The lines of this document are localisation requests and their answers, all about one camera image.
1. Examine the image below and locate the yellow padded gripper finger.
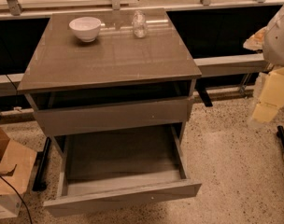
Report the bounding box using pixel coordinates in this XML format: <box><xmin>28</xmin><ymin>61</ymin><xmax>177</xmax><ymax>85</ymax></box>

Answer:
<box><xmin>248</xmin><ymin>67</ymin><xmax>284</xmax><ymax>125</ymax></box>

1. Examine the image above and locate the grey drawer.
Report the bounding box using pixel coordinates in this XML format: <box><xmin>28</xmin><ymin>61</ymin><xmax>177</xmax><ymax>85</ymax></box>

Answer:
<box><xmin>34</xmin><ymin>97</ymin><xmax>192</xmax><ymax>136</ymax></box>
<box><xmin>44</xmin><ymin>125</ymin><xmax>201</xmax><ymax>217</ymax></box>

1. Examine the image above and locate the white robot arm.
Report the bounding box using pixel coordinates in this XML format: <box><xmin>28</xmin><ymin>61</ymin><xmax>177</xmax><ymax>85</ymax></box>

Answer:
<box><xmin>243</xmin><ymin>4</ymin><xmax>284</xmax><ymax>123</ymax></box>

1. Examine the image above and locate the grey drawer cabinet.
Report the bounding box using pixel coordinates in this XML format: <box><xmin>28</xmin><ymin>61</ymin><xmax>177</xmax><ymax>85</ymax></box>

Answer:
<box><xmin>17</xmin><ymin>7</ymin><xmax>203</xmax><ymax>185</ymax></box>

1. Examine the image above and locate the grey top drawer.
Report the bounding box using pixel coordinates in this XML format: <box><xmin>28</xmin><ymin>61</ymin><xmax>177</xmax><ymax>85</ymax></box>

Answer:
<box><xmin>34</xmin><ymin>97</ymin><xmax>192</xmax><ymax>136</ymax></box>

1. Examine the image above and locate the black right cabinet foot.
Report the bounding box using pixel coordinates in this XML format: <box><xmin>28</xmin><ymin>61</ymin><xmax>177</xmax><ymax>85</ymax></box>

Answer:
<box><xmin>195</xmin><ymin>81</ymin><xmax>213</xmax><ymax>107</ymax></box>

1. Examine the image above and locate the black cabinet foot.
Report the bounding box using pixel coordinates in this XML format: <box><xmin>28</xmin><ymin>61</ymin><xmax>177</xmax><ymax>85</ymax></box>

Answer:
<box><xmin>32</xmin><ymin>137</ymin><xmax>51</xmax><ymax>191</ymax></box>
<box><xmin>195</xmin><ymin>81</ymin><xmax>213</xmax><ymax>107</ymax></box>

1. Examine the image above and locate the clear glass cup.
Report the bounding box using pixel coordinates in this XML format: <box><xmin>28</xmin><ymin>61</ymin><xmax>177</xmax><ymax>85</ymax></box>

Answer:
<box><xmin>132</xmin><ymin>10</ymin><xmax>148</xmax><ymax>38</ymax></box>

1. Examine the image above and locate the white ceramic bowl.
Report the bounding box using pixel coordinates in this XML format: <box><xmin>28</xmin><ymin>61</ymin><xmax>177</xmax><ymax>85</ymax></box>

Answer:
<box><xmin>69</xmin><ymin>17</ymin><xmax>101</xmax><ymax>42</ymax></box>

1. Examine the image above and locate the black left cabinet foot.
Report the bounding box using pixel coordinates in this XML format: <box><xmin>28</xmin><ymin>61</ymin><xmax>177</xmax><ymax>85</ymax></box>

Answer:
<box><xmin>32</xmin><ymin>137</ymin><xmax>51</xmax><ymax>191</ymax></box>

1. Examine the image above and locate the cardboard box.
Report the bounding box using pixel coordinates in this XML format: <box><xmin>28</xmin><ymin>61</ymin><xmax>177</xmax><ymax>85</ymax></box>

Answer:
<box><xmin>0</xmin><ymin>127</ymin><xmax>36</xmax><ymax>219</ymax></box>

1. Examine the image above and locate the black cable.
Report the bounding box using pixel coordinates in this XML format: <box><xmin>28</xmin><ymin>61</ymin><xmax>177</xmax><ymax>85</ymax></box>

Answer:
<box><xmin>0</xmin><ymin>168</ymin><xmax>34</xmax><ymax>224</ymax></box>

